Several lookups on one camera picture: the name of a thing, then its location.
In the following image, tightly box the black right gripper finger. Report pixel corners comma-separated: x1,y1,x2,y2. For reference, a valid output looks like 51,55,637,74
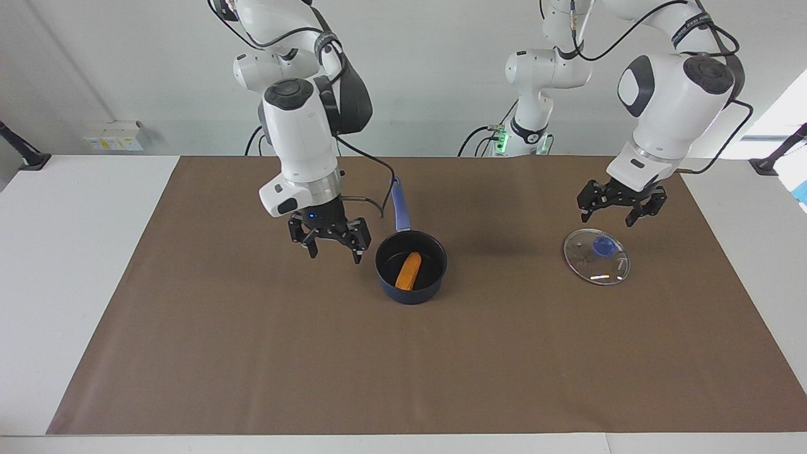
289,218,318,258
344,218,371,264

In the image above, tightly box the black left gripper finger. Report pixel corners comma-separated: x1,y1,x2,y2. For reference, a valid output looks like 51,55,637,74
625,189,668,228
577,181,607,222

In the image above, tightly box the yellow corn cob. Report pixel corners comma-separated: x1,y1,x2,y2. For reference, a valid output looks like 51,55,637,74
395,252,422,291

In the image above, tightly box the glass lid blue knob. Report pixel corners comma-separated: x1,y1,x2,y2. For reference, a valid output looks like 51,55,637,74
563,228,630,286

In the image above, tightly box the brown table mat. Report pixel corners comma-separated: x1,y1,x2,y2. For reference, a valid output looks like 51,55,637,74
46,156,807,435

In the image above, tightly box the dark blue pot purple handle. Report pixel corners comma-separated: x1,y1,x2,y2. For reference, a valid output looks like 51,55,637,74
375,177,448,305

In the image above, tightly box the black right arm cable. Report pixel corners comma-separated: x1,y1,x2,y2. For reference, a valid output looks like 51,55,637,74
334,134,397,220

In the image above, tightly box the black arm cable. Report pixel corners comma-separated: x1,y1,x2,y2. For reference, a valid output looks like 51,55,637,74
334,134,397,220
680,100,755,175

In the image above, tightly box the black camera stand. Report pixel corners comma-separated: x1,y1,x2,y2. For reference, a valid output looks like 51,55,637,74
0,121,52,172
749,123,807,176

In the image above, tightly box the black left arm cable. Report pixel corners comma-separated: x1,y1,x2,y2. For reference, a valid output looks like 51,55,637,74
680,100,755,175

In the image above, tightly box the white wall socket box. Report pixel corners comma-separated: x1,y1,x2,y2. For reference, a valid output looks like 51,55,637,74
84,121,144,152

